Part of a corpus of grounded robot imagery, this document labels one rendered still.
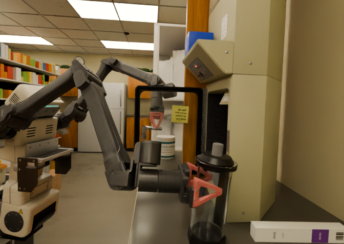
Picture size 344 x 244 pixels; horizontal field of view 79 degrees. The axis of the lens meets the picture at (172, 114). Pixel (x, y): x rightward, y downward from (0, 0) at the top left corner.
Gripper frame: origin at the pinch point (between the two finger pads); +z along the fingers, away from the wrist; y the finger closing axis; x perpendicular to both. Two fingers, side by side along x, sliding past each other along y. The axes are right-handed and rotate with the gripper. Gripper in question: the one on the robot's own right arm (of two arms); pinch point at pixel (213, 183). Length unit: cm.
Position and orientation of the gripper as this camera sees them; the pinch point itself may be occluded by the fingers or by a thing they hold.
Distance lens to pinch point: 59.5
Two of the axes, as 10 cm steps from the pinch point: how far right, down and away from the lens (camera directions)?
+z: 9.9, 0.8, 0.9
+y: -0.8, -0.9, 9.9
